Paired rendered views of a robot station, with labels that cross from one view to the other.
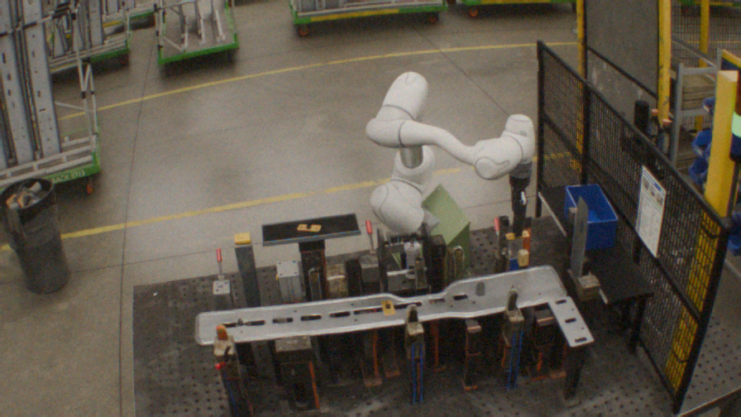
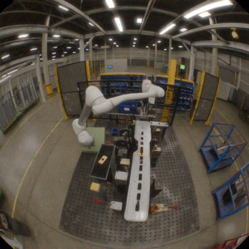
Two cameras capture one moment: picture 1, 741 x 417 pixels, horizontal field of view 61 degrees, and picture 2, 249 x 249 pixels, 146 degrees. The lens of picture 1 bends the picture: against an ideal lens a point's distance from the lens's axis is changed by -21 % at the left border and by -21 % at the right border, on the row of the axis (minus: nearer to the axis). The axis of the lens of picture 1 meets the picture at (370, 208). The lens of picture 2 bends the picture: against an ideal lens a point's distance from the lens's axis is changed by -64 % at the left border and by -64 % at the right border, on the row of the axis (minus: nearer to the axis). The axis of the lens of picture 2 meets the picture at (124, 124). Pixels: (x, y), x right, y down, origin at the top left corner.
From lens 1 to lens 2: 2.46 m
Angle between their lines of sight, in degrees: 62
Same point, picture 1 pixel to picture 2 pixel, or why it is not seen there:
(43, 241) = (17, 226)
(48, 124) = not seen: outside the picture
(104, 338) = (52, 233)
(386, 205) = (87, 139)
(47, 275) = (26, 231)
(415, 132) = (117, 100)
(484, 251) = not seen: hidden behind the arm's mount
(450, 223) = (98, 132)
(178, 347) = (104, 228)
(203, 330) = (138, 218)
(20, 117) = not seen: outside the picture
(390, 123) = (106, 102)
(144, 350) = (102, 239)
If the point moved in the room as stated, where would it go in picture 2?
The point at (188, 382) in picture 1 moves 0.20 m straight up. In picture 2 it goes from (129, 228) to (129, 230)
